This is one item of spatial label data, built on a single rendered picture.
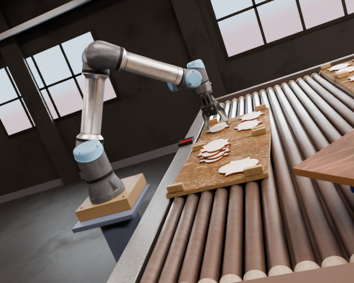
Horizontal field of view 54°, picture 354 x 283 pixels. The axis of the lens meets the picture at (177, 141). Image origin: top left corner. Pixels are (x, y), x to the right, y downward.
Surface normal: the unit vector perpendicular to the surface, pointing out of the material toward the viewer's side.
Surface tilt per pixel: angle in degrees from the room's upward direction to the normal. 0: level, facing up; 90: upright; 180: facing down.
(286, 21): 90
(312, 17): 90
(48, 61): 90
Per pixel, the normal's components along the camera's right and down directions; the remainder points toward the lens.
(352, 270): -0.34, -0.91
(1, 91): -0.18, 0.31
